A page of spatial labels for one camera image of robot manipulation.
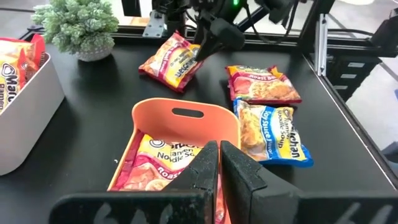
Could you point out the orange plastic bin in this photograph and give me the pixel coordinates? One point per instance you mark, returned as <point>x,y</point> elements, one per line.
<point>155,118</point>

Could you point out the grey metal bracket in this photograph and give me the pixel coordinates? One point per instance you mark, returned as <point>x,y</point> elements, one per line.
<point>154,26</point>

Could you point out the green artificial potted plant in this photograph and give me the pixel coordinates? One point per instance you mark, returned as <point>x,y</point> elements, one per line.
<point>74,25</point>

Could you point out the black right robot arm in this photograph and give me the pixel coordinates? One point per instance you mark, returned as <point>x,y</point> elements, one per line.
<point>217,7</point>

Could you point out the red roast beef ramen pack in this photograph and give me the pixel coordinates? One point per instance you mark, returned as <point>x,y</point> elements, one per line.
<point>149,168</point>
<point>264,88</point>
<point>171,65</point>

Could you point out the blue soy sauce ramen pack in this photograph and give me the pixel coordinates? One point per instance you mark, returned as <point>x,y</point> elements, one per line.
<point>273,133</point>

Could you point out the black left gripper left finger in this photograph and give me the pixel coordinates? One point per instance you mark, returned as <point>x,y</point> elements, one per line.
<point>192,193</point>

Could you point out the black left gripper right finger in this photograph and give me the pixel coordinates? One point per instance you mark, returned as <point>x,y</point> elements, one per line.
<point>255,196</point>

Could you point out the orange chicken ramen pack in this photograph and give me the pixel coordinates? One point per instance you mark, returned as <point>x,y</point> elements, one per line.
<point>34,49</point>
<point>9,81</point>

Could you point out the white plastic bin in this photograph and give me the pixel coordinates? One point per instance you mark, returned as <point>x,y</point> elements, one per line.
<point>28,124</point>

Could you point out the black drawer cabinet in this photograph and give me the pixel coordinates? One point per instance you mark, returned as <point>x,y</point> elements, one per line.
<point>351,81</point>

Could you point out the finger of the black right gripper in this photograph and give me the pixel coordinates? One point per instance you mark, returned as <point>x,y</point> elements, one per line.
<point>216,49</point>
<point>206,48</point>

